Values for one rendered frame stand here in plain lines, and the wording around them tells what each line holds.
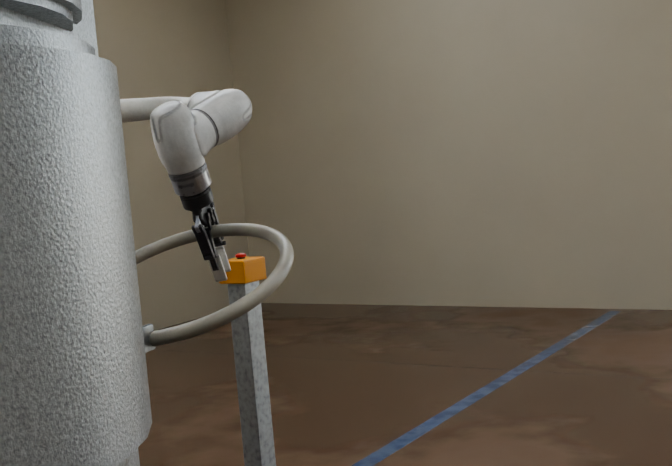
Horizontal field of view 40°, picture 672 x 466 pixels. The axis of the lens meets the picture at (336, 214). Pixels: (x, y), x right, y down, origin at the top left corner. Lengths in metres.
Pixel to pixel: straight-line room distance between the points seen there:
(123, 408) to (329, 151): 8.35
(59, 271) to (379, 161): 8.10
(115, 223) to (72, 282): 0.06
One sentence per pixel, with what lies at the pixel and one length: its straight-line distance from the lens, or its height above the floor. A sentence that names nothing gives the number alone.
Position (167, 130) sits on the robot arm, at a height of 1.49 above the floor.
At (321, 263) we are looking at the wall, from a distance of 9.03.
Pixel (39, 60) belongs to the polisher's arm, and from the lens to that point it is 0.49.
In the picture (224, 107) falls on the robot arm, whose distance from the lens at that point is 2.18.
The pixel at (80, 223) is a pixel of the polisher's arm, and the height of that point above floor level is 1.37.
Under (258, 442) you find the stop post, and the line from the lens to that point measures 3.27.
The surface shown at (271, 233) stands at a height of 1.24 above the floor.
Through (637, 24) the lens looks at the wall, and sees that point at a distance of 7.65.
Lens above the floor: 1.39
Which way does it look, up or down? 3 degrees down
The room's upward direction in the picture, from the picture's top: 5 degrees counter-clockwise
